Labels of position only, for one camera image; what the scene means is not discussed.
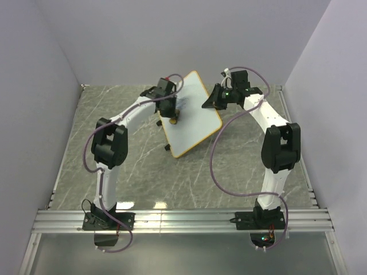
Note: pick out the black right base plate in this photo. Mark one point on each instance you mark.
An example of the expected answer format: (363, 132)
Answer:
(253, 221)

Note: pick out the aluminium mounting rail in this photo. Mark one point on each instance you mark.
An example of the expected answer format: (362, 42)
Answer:
(179, 221)

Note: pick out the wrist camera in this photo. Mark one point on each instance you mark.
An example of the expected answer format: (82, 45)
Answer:
(166, 85)
(227, 80)

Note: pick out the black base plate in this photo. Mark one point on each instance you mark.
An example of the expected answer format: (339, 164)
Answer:
(253, 221)
(98, 223)

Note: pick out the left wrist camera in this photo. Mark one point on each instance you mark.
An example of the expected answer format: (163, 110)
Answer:
(166, 85)

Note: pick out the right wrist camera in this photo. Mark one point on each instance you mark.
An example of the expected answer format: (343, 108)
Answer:
(227, 80)

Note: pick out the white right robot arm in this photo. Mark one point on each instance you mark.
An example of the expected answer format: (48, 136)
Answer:
(280, 151)

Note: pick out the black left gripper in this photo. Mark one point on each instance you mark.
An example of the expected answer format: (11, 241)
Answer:
(172, 113)

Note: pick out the yellow-framed whiteboard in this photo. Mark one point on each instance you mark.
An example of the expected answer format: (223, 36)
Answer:
(194, 123)

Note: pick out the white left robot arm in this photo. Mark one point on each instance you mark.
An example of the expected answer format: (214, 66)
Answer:
(110, 143)

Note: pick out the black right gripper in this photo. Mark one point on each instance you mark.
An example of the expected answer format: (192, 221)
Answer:
(213, 102)

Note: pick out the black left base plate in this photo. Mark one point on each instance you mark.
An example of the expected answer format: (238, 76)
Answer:
(98, 223)

